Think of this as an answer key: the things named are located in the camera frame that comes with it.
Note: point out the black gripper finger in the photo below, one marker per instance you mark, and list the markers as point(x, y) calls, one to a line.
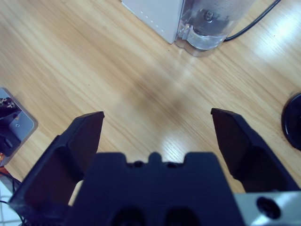
point(47, 164)
point(254, 155)

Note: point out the white capsule coffee machine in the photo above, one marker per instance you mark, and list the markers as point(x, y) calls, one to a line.
point(157, 16)

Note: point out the black disc capsule rod stand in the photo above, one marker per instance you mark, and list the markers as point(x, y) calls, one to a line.
point(294, 122)

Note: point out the clear water tank dark lid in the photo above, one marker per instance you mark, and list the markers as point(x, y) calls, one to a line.
point(211, 26)

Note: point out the white mount plate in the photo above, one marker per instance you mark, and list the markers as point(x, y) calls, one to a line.
point(26, 126)

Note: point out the dark camera post with bracket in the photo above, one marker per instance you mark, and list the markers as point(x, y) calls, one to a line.
point(8, 131)

